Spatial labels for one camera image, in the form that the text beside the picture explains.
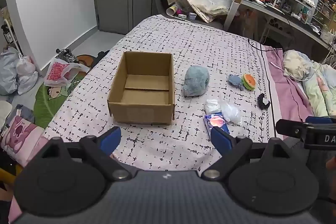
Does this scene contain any green cartoon floor mat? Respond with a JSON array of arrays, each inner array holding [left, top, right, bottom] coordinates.
[[33, 50, 111, 129]]

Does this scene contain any cluttered shelf unit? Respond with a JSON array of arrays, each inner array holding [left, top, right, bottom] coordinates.
[[0, 7, 19, 49]]

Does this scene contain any red printed plastic bag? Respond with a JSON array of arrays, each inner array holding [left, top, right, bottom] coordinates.
[[44, 57, 90, 88]]

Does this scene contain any paper cup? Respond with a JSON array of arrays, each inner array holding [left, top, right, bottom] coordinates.
[[166, 3, 182, 16]]

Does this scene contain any white charging cable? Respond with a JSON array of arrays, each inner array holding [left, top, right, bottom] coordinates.
[[270, 61, 315, 82]]

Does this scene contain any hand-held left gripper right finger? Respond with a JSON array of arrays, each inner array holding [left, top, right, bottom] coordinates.
[[202, 127, 293, 180]]

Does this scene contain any blue tissue packet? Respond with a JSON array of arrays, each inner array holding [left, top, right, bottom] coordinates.
[[203, 113, 230, 141]]

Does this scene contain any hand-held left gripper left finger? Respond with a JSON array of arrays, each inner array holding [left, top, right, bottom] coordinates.
[[39, 126, 133, 182]]

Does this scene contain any white soft cloth bundle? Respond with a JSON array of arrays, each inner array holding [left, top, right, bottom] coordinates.
[[205, 99, 222, 114]]

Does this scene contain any white desk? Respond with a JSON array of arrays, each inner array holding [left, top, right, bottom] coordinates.
[[223, 0, 336, 51]]

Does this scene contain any black hair scrunchie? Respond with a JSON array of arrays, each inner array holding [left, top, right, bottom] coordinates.
[[257, 93, 271, 110]]

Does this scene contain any pink bed sheet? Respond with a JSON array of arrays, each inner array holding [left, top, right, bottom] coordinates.
[[262, 45, 315, 141]]

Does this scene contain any clear bag of cream fabric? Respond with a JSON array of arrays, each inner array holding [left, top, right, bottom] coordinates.
[[197, 0, 230, 16]]

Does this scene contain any white black patterned blanket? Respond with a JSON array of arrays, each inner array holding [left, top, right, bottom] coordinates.
[[43, 15, 279, 172]]

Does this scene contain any round orange green plush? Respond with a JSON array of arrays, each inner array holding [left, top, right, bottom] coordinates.
[[242, 73, 257, 91]]

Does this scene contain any patterned beige tote bag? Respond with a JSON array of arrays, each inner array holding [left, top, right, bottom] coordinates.
[[177, 0, 212, 23]]

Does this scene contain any brown cardboard box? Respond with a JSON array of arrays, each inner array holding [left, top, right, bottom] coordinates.
[[107, 51, 176, 125]]

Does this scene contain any white plastic bag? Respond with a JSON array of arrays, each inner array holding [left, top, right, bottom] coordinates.
[[16, 54, 39, 95]]

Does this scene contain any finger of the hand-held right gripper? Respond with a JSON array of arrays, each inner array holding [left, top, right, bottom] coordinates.
[[306, 116, 336, 125], [276, 119, 310, 139]]

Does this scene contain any pink cartoon pillow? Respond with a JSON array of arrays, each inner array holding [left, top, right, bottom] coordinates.
[[0, 115, 46, 167]]

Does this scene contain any fluffy blue plush toy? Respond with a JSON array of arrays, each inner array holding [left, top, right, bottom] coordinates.
[[183, 65, 210, 97]]

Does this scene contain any grey plastic bag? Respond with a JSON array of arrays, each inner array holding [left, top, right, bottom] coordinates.
[[0, 47, 20, 95]]

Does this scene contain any clear bag of white stuffing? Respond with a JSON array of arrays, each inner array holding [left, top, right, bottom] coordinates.
[[220, 101, 243, 126]]

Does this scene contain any black cable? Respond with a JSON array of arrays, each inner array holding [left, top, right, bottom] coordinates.
[[247, 38, 285, 52]]

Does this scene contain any small blue knitted toy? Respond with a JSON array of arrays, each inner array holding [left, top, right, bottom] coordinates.
[[227, 74, 245, 89]]

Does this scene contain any pastel floral quilt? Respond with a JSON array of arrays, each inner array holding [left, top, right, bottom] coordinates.
[[283, 50, 336, 117]]

